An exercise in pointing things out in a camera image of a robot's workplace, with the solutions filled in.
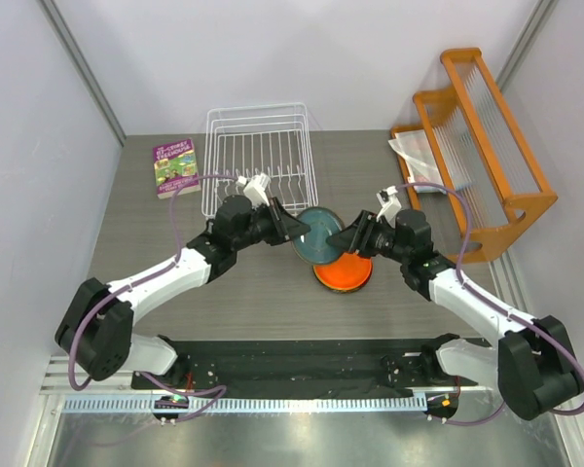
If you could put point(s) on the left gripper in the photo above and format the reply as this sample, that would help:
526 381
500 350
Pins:
285 227

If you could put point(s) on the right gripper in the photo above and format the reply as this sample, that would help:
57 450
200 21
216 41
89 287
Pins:
345 238

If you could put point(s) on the dark teal plate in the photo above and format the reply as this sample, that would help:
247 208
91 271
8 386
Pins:
312 247

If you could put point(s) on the red floral plate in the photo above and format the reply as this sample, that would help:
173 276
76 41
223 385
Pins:
343 287

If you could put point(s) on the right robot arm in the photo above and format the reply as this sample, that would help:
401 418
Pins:
529 360

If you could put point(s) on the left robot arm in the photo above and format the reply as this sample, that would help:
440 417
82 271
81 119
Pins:
97 328

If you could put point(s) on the orange wooden shelf rack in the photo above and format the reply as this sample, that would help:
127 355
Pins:
482 153

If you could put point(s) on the plastic packets on shelf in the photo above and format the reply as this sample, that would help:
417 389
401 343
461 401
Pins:
413 149

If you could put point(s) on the purple children's book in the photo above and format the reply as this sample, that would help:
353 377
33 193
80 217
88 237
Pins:
175 164

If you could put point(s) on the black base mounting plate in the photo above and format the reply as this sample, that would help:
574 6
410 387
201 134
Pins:
307 370

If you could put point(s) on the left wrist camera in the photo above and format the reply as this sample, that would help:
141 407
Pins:
255 188

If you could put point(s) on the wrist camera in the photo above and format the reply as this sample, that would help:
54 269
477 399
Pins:
255 188
390 204

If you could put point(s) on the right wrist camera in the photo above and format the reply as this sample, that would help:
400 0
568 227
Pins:
390 204

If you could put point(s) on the white wire dish rack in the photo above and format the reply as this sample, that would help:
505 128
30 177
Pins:
272 139

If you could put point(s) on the slotted cable duct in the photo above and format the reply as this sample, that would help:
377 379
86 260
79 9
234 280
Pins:
159 403

